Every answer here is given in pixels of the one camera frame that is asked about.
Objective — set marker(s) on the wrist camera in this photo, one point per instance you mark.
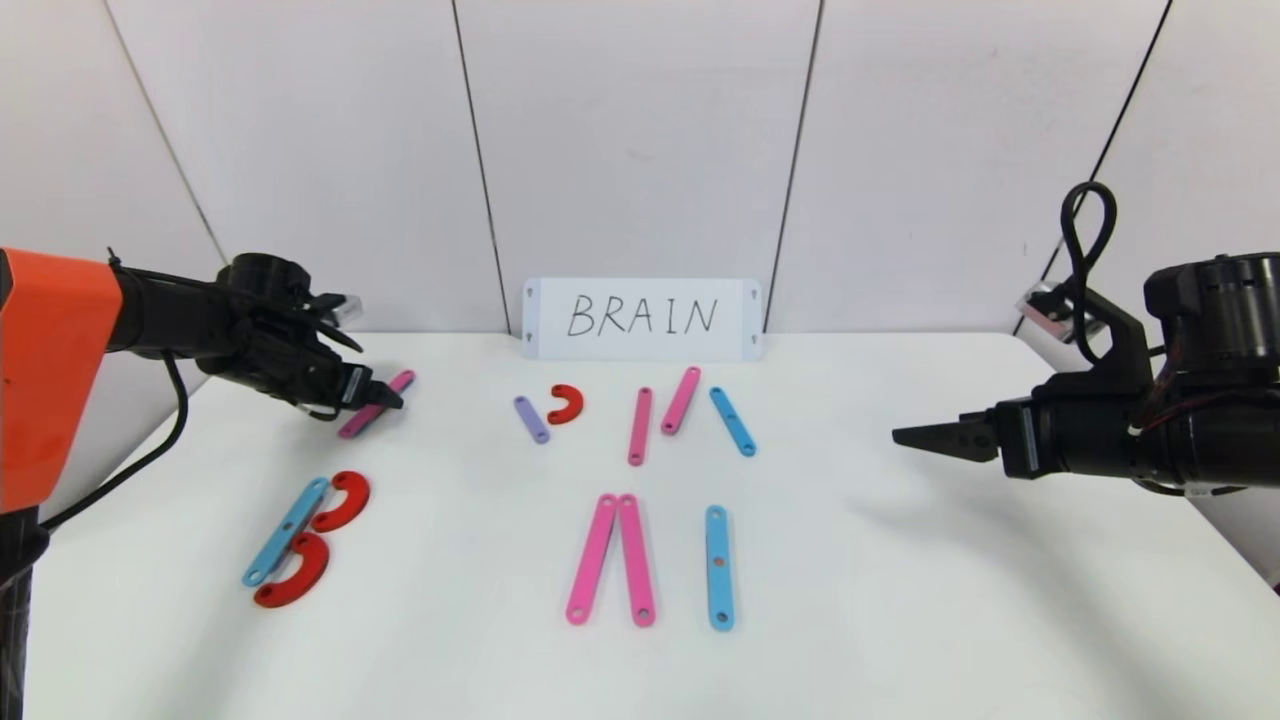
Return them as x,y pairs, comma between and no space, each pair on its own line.
1040,305
347,308

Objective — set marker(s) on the short purple bar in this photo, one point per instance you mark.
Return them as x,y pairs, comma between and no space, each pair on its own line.
532,420

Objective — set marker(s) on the large red arc piece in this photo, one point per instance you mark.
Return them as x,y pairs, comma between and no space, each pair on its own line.
316,572
360,497

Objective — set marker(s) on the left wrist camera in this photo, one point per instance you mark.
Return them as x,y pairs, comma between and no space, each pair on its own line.
347,308

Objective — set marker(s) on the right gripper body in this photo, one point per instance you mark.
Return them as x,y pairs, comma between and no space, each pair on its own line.
1012,436

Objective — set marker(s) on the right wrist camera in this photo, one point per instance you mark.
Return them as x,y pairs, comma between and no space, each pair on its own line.
1040,305

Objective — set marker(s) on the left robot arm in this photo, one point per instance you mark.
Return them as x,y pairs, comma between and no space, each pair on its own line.
60,380

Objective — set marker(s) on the long pink bar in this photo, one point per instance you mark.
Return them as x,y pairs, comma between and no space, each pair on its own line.
640,428
355,424
592,558
635,560

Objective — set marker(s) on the short blue bar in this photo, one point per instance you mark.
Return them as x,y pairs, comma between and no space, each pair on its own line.
731,421

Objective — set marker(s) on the white BRAIN sign card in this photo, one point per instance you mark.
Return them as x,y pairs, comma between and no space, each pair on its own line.
640,345

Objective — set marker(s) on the long blue bar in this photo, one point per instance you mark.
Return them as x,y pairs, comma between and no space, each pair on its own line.
303,508
719,592

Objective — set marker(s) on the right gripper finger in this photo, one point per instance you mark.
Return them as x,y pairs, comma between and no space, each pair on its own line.
950,441

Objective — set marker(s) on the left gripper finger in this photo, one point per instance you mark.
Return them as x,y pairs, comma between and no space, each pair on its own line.
385,397

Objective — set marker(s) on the black right camera bracket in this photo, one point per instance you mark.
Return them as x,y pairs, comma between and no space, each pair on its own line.
1120,340

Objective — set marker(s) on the short pink bar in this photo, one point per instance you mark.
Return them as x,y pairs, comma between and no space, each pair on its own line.
680,400

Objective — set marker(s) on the small red arc piece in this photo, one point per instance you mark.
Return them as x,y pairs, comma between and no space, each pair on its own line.
576,397

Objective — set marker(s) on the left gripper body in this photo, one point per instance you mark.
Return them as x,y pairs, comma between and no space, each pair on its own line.
353,385

